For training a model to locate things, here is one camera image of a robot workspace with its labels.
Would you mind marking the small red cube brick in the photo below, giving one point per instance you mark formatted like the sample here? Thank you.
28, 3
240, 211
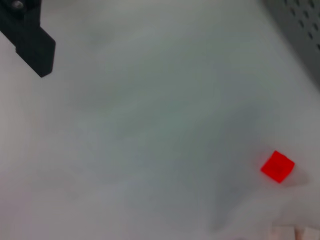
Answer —
277, 167

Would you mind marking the grey perforated storage bin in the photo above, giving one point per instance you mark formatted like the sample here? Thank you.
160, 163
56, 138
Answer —
300, 37

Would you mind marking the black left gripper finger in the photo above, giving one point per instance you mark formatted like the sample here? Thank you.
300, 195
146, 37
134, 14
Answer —
30, 42

